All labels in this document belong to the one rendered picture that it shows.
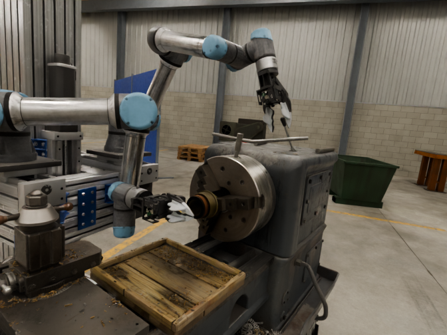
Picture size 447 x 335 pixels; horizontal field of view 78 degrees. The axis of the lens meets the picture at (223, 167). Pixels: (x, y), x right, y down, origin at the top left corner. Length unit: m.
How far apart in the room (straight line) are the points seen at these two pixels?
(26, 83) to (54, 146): 0.26
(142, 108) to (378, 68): 10.78
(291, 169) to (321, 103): 10.03
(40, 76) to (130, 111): 0.57
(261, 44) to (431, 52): 10.89
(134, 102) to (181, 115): 11.34
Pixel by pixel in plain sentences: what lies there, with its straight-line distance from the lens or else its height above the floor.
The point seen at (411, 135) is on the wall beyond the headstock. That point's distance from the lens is 11.44.
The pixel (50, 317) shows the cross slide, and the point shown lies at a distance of 0.67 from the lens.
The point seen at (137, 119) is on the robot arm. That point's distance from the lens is 0.93.
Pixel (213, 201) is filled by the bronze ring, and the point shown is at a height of 1.10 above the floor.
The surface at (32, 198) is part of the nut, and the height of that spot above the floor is 1.17.
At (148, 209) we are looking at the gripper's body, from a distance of 0.88.
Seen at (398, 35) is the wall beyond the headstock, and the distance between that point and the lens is 11.71.
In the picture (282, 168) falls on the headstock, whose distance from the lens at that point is 1.04.
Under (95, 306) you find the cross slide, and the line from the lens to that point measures 0.67.
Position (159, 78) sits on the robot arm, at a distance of 1.43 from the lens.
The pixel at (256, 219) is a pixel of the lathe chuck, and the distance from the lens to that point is 0.94.
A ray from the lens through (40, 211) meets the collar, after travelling 0.68.
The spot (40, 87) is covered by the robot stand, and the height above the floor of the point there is 1.43.
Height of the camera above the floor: 1.36
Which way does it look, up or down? 10 degrees down
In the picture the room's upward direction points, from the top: 5 degrees clockwise
